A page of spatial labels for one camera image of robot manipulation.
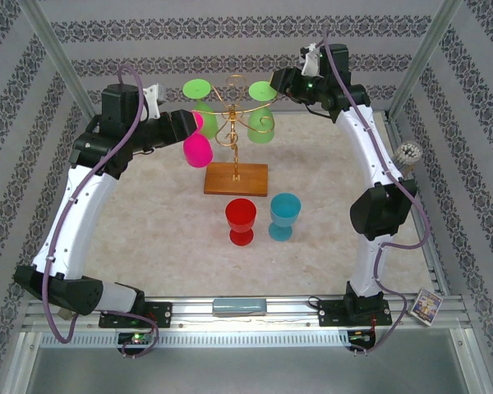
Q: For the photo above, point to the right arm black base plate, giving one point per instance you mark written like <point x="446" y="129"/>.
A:
<point x="333" y="314"/>

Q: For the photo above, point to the pink wine glass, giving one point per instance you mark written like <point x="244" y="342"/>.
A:
<point x="198" y="152"/>

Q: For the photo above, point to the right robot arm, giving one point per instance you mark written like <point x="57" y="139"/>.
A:
<point x="374" y="147"/>

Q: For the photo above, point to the small colourful card box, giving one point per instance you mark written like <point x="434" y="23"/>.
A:
<point x="426" y="308"/>

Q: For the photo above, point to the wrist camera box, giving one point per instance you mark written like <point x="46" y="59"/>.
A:
<point x="311" y="61"/>
<point x="153" y="102"/>

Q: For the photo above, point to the aluminium side rail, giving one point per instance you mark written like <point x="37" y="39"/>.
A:
<point x="437" y="267"/>

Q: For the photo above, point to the aluminium mounting rail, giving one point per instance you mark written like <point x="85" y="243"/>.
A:
<point x="197" y="312"/>

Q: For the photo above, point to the grey-blue block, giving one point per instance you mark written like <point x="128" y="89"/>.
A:
<point x="239" y="307"/>

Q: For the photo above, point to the blue wine glass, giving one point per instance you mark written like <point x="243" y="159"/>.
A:
<point x="284" y="209"/>

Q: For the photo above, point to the clear tub of pencils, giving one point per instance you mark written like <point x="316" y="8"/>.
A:
<point x="406" y="154"/>

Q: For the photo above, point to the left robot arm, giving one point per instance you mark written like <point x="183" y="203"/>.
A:
<point x="78" y="217"/>

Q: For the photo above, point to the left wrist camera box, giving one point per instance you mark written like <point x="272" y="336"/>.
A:
<point x="153" y="102"/>

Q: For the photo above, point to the aluminium frame post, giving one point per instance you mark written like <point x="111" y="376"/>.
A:
<point x="61" y="61"/>
<point x="422" y="61"/>

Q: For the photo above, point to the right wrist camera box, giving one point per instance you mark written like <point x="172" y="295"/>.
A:
<point x="311" y="61"/>

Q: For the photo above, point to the red wine glass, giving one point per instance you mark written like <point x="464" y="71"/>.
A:
<point x="241" y="213"/>

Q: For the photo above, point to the green wine glass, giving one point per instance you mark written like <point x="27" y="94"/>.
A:
<point x="261" y="127"/>
<point x="196" y="89"/>

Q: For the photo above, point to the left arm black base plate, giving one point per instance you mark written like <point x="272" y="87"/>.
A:
<point x="160" y="314"/>

